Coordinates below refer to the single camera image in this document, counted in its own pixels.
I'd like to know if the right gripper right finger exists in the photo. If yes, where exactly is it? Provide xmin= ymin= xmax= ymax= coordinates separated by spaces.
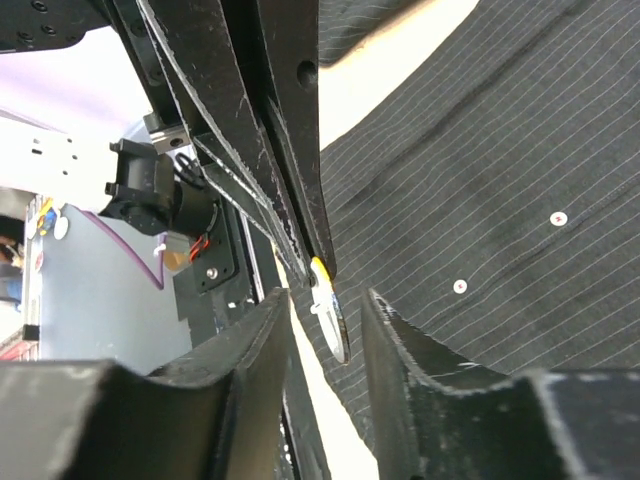
xmin=361 ymin=290 xmax=639 ymax=479

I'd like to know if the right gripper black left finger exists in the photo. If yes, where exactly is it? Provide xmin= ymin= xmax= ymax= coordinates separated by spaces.
xmin=1 ymin=288 xmax=290 ymax=479

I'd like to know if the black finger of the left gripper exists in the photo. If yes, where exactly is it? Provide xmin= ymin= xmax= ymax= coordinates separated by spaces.
xmin=109 ymin=1 xmax=310 ymax=282

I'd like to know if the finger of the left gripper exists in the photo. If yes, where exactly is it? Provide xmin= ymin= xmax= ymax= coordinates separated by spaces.
xmin=221 ymin=1 xmax=336 ymax=278

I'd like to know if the round white yellow brooch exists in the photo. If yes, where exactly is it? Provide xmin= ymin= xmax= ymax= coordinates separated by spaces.
xmin=310 ymin=257 xmax=351 ymax=364

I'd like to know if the black pinstriped button shirt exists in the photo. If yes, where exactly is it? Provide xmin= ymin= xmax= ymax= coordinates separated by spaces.
xmin=294 ymin=1 xmax=639 ymax=445

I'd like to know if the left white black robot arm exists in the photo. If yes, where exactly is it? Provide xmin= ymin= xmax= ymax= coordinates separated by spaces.
xmin=1 ymin=1 xmax=336 ymax=281

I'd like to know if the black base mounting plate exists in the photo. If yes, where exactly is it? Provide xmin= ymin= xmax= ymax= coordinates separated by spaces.
xmin=173 ymin=200 xmax=331 ymax=479

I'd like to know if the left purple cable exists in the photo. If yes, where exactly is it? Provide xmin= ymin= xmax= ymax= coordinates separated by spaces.
xmin=82 ymin=209 xmax=169 ymax=291

